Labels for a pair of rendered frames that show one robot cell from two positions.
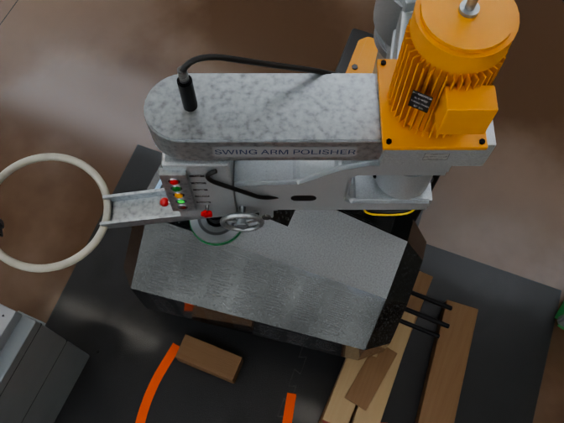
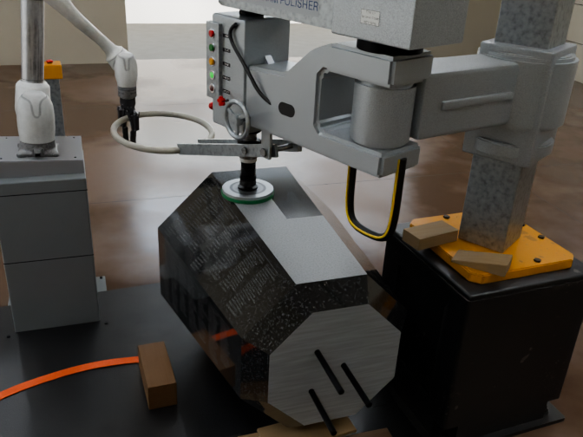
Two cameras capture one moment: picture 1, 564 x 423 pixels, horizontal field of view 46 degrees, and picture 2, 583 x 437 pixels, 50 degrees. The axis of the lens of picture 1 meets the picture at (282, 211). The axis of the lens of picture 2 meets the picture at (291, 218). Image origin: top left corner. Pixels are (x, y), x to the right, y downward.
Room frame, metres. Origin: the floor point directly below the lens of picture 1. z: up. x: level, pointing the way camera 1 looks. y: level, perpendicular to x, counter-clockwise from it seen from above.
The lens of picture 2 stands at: (-0.55, -1.65, 1.93)
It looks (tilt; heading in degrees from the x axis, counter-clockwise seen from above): 26 degrees down; 47
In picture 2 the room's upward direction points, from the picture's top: 3 degrees clockwise
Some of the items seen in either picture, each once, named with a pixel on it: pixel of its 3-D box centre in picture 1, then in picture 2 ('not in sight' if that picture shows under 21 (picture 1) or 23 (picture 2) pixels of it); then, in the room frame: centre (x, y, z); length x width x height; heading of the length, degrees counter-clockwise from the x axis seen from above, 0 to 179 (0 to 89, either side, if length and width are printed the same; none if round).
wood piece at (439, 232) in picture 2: not in sight; (429, 234); (1.38, -0.37, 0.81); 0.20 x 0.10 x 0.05; 168
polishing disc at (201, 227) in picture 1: (216, 217); (247, 188); (0.95, 0.26, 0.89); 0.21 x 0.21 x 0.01
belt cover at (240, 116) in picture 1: (315, 120); (318, 6); (0.95, -0.09, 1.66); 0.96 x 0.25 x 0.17; 91
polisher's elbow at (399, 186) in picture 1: (406, 161); (382, 109); (0.96, -0.40, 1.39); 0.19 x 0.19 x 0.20
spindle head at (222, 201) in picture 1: (228, 164); (263, 79); (0.95, 0.18, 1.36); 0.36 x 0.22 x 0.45; 91
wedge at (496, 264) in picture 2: not in sight; (481, 258); (1.38, -0.61, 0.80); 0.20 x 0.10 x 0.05; 110
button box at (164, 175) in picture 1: (179, 190); (215, 61); (0.83, 0.32, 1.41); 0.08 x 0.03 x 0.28; 91
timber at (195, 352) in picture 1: (210, 358); (156, 374); (0.53, 0.34, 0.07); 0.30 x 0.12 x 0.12; 69
